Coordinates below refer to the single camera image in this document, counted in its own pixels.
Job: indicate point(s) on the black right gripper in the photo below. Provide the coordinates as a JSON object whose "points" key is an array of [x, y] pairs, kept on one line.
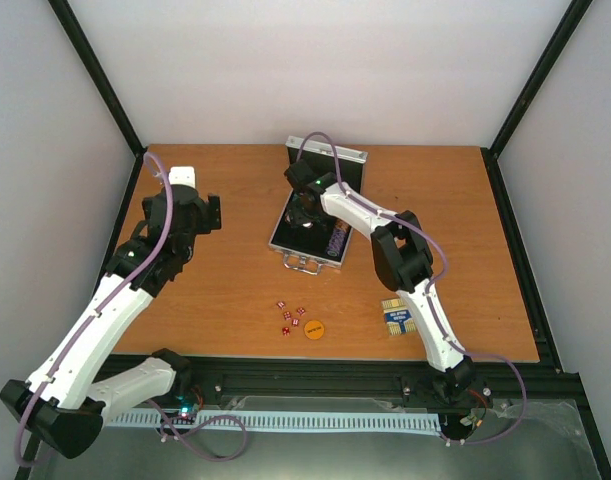
{"points": [[297, 217]]}

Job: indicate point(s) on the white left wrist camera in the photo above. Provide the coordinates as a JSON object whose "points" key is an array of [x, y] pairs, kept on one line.
{"points": [[182, 175]]}

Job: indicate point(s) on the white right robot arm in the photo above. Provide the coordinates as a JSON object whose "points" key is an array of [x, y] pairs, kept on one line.
{"points": [[403, 263]]}

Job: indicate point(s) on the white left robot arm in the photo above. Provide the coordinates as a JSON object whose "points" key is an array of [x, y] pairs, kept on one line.
{"points": [[62, 402]]}

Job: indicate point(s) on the purple poker chip stack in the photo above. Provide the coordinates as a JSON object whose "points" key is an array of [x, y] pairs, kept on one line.
{"points": [[337, 239]]}

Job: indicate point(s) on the aluminium poker case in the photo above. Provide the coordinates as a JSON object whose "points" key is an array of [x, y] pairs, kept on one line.
{"points": [[307, 238]]}

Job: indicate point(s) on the light blue cable duct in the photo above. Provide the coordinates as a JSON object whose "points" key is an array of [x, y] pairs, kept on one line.
{"points": [[287, 422]]}

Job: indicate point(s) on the orange dealer button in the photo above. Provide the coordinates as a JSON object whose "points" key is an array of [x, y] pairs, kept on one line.
{"points": [[314, 329]]}

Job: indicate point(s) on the blue playing card box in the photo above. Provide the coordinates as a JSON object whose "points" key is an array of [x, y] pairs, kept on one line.
{"points": [[397, 317]]}

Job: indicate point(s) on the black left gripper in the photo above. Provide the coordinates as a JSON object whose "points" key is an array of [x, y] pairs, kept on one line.
{"points": [[211, 214]]}

